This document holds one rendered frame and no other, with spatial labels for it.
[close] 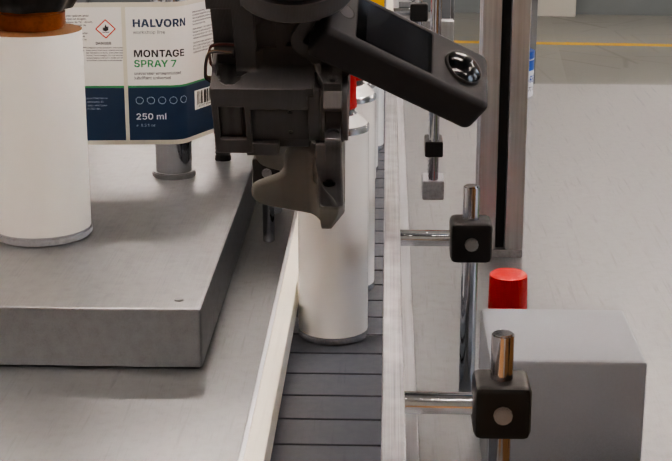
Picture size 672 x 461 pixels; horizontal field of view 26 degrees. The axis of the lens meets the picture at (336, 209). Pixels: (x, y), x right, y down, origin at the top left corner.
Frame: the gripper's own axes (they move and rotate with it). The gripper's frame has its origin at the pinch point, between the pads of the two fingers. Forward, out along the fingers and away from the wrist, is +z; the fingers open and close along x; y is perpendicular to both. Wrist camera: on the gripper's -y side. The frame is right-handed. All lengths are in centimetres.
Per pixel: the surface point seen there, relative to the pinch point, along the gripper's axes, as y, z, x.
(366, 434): -2.1, 5.4, 14.2
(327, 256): 0.9, 7.1, -2.3
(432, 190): -7.8, 32.0, -33.8
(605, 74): -107, 382, -461
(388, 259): -3.4, 3.5, 1.2
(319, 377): 1.2, 10.0, 6.3
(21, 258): 28.2, 22.9, -16.1
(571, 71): -92, 386, -467
